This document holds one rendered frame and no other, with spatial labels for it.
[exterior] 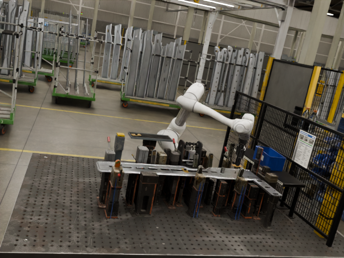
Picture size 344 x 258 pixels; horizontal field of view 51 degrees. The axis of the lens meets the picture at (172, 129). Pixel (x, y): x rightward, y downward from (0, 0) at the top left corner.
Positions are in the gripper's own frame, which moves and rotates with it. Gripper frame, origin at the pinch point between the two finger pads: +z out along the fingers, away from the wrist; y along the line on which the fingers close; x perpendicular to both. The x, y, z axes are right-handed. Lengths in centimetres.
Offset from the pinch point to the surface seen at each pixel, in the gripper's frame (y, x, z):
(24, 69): -918, -210, 85
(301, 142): 6, 55, -24
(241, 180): 23.9, -8.1, 7.6
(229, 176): 8.8, -10.4, 11.0
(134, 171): 8, -90, 11
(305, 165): 18, 55, -7
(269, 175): 14.2, 23.7, 6.0
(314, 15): -584, 497, -214
